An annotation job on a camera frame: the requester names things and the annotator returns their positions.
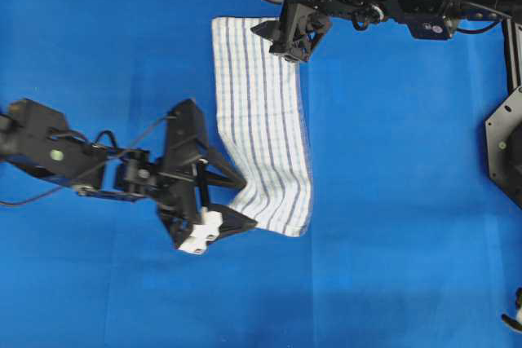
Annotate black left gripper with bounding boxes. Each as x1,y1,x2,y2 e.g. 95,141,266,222
156,99,257,253

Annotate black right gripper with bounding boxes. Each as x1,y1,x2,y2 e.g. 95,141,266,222
250,1,332,63

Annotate white blue-striped towel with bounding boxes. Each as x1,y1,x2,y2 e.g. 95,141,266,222
211,17,313,237

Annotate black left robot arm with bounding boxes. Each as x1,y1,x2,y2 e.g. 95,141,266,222
1,99,256,255

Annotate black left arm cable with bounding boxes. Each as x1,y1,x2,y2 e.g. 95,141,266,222
0,116,172,207

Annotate black table frame rail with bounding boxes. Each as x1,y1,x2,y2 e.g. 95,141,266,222
502,21,521,95

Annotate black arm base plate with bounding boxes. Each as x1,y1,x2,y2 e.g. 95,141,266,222
484,87,521,208

